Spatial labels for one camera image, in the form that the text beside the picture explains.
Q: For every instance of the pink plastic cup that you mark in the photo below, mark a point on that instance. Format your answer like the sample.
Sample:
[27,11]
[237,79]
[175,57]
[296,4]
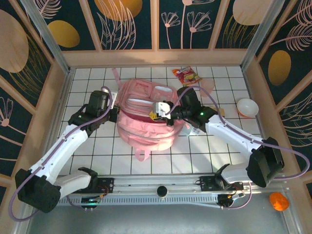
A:
[208,84]

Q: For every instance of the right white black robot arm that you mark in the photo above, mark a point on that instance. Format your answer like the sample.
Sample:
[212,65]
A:
[231,131]

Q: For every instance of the aluminium side rail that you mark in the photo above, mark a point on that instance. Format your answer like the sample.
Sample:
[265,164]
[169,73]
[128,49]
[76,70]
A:
[62,97]

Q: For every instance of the orange ball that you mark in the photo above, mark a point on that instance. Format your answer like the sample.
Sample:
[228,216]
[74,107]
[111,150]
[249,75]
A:
[279,201]

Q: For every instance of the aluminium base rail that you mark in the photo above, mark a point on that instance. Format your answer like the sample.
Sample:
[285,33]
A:
[146,181]

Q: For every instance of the white orange bowl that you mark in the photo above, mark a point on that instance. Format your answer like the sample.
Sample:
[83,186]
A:
[247,107]

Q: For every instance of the tan wooden block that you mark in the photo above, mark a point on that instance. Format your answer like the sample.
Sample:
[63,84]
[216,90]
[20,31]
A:
[221,112]

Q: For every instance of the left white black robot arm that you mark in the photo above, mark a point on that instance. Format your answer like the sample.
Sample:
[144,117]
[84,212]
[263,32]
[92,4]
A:
[68,143]

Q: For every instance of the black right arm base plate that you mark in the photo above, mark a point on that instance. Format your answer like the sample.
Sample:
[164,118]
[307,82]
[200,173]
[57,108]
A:
[207,182]

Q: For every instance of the pink backpack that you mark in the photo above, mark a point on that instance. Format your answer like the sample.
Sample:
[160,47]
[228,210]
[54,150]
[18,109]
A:
[146,134]

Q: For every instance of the black controller board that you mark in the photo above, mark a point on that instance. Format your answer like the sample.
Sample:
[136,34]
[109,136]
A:
[229,200]
[90,201]

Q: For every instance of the red yellow snack bag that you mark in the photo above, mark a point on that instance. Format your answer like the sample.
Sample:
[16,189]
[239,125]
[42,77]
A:
[187,77]

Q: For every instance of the white tissue packet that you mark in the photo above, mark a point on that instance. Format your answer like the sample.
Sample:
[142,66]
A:
[193,131]

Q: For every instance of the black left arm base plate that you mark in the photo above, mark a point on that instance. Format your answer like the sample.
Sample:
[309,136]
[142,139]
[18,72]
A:
[107,184]

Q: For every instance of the aluminium corner post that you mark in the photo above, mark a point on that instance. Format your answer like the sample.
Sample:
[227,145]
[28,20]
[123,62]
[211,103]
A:
[262,36]
[46,36]

